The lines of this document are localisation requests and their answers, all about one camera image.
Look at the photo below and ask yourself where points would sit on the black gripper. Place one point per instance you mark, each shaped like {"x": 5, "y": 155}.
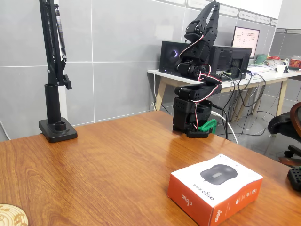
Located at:
{"x": 204, "y": 30}

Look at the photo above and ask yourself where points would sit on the orange white mouse box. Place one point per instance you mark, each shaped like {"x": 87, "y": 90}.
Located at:
{"x": 211, "y": 186}

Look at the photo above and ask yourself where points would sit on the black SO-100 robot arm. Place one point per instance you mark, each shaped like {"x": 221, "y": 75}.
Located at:
{"x": 188, "y": 113}

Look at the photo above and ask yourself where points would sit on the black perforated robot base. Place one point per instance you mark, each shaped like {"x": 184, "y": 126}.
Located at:
{"x": 295, "y": 176}

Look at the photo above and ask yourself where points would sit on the computer monitor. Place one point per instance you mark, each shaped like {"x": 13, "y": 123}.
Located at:
{"x": 247, "y": 40}

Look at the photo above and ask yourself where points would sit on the black computer case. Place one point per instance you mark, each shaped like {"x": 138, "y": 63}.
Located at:
{"x": 168, "y": 63}

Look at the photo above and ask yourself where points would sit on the green bag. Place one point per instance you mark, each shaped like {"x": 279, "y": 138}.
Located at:
{"x": 261, "y": 59}

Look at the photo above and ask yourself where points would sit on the white table wooden legs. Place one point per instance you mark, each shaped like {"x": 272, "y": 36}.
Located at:
{"x": 164, "y": 75}

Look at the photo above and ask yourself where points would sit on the white cup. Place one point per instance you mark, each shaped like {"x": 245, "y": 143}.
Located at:
{"x": 281, "y": 69}

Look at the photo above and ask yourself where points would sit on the red tin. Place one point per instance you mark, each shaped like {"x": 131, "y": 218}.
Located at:
{"x": 295, "y": 63}

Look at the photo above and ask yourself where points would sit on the green table clamp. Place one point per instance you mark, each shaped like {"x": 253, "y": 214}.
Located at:
{"x": 209, "y": 126}

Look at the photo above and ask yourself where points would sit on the black office chair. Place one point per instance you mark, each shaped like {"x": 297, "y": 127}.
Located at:
{"x": 282, "y": 124}

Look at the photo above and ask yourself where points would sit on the black boom stand base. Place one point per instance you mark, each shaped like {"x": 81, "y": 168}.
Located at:
{"x": 51, "y": 110}

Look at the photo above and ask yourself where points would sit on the round wooden coaster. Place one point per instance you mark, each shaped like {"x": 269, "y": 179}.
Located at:
{"x": 11, "y": 216}

